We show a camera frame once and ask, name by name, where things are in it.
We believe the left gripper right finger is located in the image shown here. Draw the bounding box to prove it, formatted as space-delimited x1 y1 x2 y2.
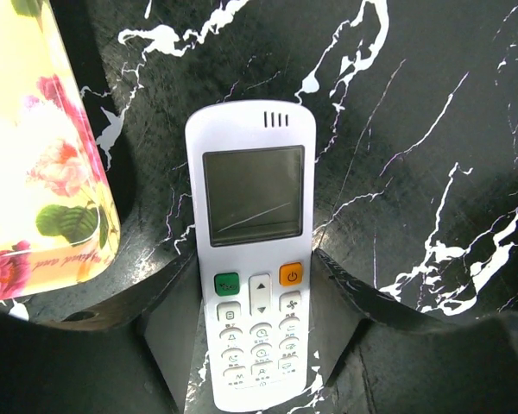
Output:
313 249 518 413

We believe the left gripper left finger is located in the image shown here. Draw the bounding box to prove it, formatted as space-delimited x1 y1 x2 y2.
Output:
0 254 199 413

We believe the floral rectangular tray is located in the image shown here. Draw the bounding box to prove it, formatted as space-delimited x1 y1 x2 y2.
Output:
0 1 120 301

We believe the white remote control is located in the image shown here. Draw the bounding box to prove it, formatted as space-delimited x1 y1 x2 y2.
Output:
185 100 316 413

